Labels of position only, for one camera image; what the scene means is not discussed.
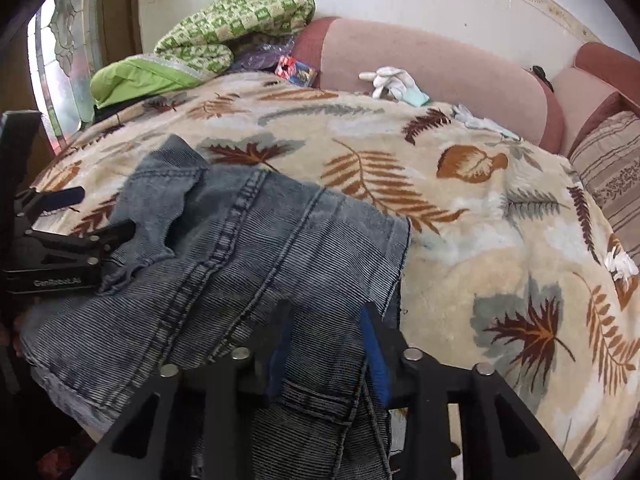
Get beige leaf print blanket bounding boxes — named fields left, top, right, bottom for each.
left=30, top=72, right=640, bottom=480

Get grey denim pants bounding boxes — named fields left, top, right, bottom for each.
left=20, top=134, right=413, bottom=480

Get purple plastic bag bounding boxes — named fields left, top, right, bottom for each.
left=232, top=42, right=296, bottom=73

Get small black object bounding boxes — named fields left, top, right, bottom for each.
left=531, top=65, right=556, bottom=93

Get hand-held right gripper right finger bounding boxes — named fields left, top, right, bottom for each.
left=359, top=302, right=581, bottom=480

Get lime green pillow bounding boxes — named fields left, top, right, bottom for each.
left=90, top=55, right=201, bottom=108

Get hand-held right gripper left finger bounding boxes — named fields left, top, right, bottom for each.
left=70, top=300, right=296, bottom=480

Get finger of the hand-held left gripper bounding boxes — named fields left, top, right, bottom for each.
left=17, top=186, right=86, bottom=221
left=27, top=222, right=137, bottom=272

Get white glove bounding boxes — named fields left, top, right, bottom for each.
left=452, top=104, right=521, bottom=141
left=358, top=66, right=417, bottom=101

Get pink sofa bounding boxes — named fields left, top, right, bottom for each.
left=290, top=16, right=640, bottom=161

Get brown wooden door frame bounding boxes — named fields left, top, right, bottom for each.
left=95, top=0, right=143, bottom=68

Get striped floral sofa cushion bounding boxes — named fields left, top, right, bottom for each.
left=570, top=110, right=640, bottom=266

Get stained glass window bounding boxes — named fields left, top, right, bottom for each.
left=27, top=0, right=98, bottom=146

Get white crumpled tissue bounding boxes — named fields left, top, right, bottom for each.
left=603, top=247, right=640, bottom=281

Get green checked quilt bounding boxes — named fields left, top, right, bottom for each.
left=152, top=0, right=317, bottom=86

